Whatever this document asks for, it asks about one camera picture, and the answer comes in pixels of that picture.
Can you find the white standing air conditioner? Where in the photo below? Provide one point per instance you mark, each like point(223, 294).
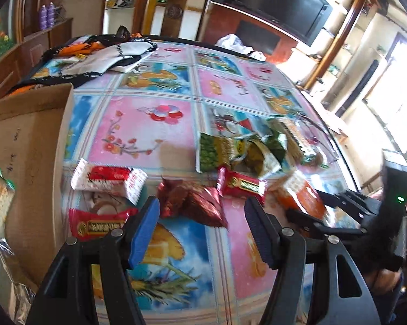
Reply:
point(359, 88)

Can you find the printed fruit tablecloth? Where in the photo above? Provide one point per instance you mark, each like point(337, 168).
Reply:
point(146, 132)

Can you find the white and black bag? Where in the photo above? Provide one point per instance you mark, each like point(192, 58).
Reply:
point(257, 56)

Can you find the dark red foil packet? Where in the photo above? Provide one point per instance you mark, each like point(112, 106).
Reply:
point(193, 203)

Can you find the silver foil bag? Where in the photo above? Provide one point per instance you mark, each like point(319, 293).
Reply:
point(3, 277)

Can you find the purple bottle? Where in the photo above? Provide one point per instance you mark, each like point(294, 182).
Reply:
point(51, 15)
point(43, 17)

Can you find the orange snack packet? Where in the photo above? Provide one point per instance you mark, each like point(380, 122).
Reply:
point(298, 193)

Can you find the purple frame eyeglasses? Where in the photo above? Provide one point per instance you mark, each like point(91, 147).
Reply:
point(317, 127)

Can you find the dark wooden chair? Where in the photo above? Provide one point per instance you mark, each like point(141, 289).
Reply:
point(173, 10)

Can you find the bright window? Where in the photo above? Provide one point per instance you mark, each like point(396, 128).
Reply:
point(400, 91)

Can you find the black flat television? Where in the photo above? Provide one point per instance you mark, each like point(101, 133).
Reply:
point(278, 3)

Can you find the dark green snack packet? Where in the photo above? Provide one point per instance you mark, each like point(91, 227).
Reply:
point(261, 155)

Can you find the wooden sideboard cabinet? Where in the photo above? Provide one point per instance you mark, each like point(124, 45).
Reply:
point(27, 50)

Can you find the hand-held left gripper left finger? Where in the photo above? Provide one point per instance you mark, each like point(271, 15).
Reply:
point(144, 233)

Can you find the clear plastic bag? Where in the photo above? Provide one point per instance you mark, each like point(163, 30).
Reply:
point(230, 42)

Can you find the red packet gold label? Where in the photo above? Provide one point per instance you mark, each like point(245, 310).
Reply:
point(91, 225)
point(240, 184)

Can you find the cardboard box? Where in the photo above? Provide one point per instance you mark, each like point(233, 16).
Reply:
point(34, 149)

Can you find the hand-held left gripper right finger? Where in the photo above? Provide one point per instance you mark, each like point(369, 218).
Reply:
point(261, 237)

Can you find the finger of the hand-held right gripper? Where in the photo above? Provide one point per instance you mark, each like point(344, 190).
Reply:
point(342, 201)
point(308, 221)

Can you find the green pea snack packet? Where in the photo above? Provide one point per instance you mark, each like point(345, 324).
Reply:
point(213, 152)

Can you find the white and red packet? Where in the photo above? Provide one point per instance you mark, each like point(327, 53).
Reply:
point(108, 176)

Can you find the black white orange scarf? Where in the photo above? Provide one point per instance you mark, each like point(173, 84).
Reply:
point(122, 54)

